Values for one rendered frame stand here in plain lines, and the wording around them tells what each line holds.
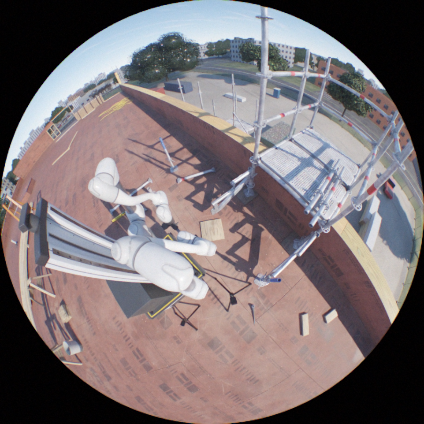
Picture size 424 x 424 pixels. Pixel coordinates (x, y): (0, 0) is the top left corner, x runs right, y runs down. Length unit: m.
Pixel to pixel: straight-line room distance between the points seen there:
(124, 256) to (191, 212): 1.82
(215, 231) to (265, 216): 0.76
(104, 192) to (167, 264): 0.58
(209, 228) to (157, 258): 1.65
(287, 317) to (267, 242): 1.10
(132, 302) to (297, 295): 1.93
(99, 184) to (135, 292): 0.92
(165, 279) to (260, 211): 1.93
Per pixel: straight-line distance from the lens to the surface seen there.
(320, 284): 2.41
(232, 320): 2.07
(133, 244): 0.56
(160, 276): 0.49
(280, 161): 1.85
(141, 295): 1.37
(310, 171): 1.93
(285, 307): 2.18
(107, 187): 0.91
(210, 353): 2.29
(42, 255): 0.63
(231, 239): 2.06
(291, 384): 2.92
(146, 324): 2.42
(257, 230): 2.13
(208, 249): 1.00
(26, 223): 0.69
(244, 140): 2.15
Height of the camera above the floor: 1.99
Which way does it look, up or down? 64 degrees down
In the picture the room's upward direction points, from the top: 14 degrees counter-clockwise
